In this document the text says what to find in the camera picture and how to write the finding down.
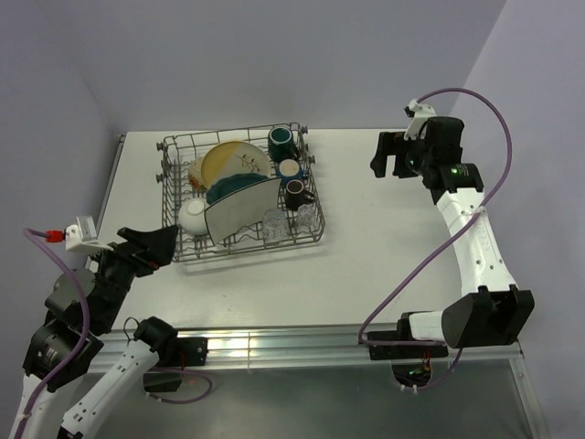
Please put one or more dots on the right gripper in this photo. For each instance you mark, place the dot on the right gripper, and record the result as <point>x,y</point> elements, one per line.
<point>390,143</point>

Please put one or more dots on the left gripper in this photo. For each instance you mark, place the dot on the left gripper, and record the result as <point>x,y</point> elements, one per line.
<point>147,250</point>

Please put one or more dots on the white bowl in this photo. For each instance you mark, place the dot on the white bowl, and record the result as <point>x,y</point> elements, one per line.
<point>191,217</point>

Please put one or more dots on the cream bowl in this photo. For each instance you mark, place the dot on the cream bowl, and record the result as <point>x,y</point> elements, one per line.
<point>195,176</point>

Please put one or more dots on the teal scalloped plate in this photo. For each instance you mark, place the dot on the teal scalloped plate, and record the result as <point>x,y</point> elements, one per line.
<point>227,185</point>

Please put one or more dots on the white square plate black rim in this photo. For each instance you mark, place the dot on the white square plate black rim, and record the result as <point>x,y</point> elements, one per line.
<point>241,208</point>

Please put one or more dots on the brown mug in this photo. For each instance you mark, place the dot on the brown mug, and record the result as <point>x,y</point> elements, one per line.
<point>297,195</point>

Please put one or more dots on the dark blue mug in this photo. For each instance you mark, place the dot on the dark blue mug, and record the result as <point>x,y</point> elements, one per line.
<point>289,169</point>

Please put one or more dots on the clear drinking glass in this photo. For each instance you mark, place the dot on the clear drinking glass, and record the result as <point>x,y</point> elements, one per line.
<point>306,217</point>

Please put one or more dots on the cream yellow plate leaf motif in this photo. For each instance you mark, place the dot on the cream yellow plate leaf motif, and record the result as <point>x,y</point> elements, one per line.
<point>231,158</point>

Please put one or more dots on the teal green mug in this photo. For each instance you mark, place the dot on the teal green mug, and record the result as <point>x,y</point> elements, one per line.
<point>281,144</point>

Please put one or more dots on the clear glass mug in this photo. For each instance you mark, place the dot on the clear glass mug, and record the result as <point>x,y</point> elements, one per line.
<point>275,225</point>

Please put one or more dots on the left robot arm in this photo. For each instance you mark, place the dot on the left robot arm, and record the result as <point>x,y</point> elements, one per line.
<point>84,303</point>

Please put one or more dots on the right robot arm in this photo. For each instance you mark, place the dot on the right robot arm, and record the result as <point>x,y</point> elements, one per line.
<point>492,308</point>

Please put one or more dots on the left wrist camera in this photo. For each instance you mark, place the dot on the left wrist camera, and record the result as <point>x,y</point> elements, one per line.
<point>80,237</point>

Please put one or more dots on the grey wire dish rack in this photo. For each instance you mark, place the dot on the grey wire dish rack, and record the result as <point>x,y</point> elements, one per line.
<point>179,150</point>

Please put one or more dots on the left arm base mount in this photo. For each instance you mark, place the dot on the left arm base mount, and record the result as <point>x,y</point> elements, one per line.
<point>189,352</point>

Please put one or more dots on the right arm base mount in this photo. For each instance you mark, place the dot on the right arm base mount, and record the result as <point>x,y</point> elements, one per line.
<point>416,373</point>

